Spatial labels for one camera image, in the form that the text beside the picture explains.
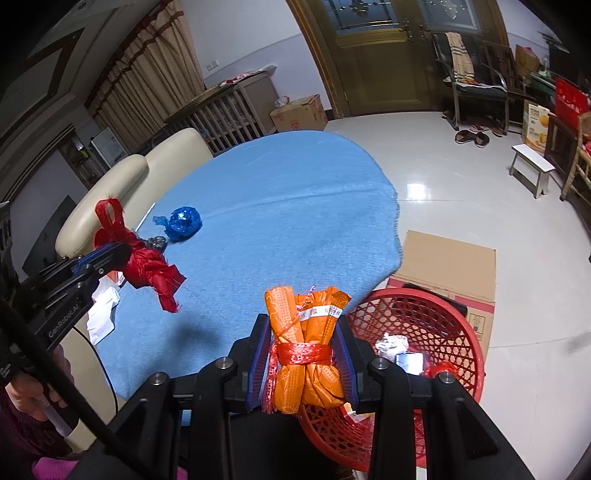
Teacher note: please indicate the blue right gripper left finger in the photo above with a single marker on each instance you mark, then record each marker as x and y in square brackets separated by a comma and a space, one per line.
[258, 357]

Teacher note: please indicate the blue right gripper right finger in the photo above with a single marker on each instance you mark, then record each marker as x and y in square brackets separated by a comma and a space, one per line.
[342, 338]

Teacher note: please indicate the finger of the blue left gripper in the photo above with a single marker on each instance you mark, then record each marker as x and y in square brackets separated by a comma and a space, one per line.
[109, 257]

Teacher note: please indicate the orange plastic bag bundle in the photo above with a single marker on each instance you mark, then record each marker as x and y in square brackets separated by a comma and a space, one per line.
[301, 368]

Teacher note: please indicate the red plastic bag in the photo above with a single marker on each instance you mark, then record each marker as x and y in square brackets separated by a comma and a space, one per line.
[145, 268]

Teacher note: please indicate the white plastic bag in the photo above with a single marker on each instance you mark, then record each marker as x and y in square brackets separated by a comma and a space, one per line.
[390, 346]

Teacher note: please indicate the yellow red carton box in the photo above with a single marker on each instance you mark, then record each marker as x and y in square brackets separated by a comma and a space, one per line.
[354, 417]

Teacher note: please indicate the blue medicine box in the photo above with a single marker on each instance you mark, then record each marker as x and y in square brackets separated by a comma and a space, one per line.
[411, 362]

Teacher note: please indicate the blue plastic bag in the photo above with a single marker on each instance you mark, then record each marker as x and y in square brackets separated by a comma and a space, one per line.
[181, 224]

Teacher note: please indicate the person's left hand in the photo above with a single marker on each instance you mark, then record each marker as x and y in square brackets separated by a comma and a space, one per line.
[24, 390]

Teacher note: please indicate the white tissue sheets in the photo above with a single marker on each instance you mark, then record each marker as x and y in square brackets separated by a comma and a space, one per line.
[100, 321]

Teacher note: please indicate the dark snack wrapper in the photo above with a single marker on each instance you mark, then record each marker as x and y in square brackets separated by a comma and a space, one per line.
[157, 243]

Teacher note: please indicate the red plastic mesh basket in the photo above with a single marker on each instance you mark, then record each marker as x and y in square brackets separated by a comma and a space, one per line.
[434, 327]

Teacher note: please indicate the cream leather sofa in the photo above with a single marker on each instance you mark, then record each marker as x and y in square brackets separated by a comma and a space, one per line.
[137, 181]

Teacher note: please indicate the white air conditioner unit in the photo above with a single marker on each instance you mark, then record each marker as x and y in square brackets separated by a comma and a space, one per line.
[108, 147]

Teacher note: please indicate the blue tablecloth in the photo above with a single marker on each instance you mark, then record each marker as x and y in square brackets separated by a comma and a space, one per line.
[305, 209]

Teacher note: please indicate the flat cardboard box on floor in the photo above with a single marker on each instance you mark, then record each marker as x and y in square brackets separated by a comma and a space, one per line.
[460, 271]

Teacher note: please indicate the beige curtain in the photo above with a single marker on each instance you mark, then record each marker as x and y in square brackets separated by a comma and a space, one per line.
[151, 75]

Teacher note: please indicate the wooden radiator cabinet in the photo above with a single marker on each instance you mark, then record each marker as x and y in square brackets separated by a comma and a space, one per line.
[229, 114]

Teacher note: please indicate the pair of dark slippers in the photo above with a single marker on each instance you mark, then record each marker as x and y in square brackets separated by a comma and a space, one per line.
[480, 139]

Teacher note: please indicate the small white stool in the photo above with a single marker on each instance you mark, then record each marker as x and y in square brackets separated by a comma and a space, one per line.
[531, 169]

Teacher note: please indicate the wooden double door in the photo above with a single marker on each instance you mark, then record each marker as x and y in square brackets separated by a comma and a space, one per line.
[378, 56]

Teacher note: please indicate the rattan chair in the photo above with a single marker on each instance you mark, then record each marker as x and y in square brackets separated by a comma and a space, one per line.
[578, 179]

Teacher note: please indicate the yellow printed carton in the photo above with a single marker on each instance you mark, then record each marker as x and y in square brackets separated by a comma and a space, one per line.
[536, 119]

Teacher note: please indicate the black metal armchair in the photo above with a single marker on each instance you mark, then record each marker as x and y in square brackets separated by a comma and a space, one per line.
[460, 58]

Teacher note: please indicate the red gift bag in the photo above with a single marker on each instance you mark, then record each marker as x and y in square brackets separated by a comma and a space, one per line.
[570, 103]

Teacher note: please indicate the brown cardboard box by wall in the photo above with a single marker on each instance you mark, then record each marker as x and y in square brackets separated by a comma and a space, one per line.
[307, 113]

